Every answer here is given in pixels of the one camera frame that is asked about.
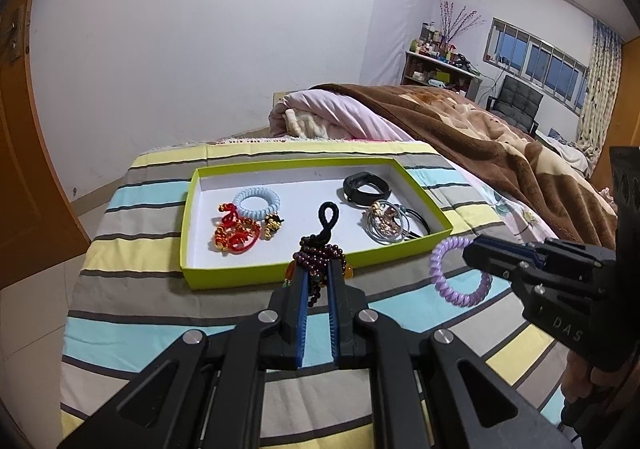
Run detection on dark bead bracelet with tassel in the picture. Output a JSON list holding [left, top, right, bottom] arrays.
[[283, 200, 355, 307]]

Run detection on purple spiral hair tie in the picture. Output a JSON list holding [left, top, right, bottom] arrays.
[[429, 235, 494, 309]]

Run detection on pink bead bracelet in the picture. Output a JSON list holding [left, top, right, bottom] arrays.
[[366, 202, 407, 242]]

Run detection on gold charm ornament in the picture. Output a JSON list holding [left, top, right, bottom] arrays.
[[262, 213, 284, 240]]

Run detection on red knot ornament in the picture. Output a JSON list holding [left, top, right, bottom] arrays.
[[214, 203, 252, 242], [213, 220, 260, 254]]

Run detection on right hand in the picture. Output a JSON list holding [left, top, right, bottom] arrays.
[[561, 349, 639, 446]]

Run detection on brown plush blanket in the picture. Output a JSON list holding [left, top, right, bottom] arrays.
[[318, 83, 617, 249]]

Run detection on black fitness band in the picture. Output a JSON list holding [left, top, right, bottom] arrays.
[[343, 172, 392, 206]]

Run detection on green white shallow box tray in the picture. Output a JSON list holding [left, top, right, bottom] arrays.
[[180, 157, 452, 290]]

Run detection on striped bed sheet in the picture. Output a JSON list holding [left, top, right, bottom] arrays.
[[61, 139, 566, 448]]

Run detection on patterned curtain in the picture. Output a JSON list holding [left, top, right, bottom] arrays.
[[576, 19, 623, 174]]

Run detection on black chair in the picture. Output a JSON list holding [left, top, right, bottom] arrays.
[[486, 76, 544, 137]]

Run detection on pink quilt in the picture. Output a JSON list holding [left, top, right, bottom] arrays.
[[269, 90, 413, 142]]

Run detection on window with bars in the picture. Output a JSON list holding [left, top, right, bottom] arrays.
[[484, 19, 588, 114]]

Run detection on cluttered shelf unit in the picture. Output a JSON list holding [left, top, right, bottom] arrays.
[[400, 21, 480, 100]]

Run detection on purple flower branches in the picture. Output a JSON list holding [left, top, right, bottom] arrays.
[[440, 0, 485, 45]]

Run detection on orange wooden door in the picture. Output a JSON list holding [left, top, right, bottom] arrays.
[[0, 0, 89, 287]]

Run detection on light blue spiral hair tie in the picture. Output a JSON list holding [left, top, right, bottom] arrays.
[[232, 186, 281, 221]]

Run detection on wall socket plate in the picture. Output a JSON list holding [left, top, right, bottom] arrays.
[[272, 92, 286, 106]]

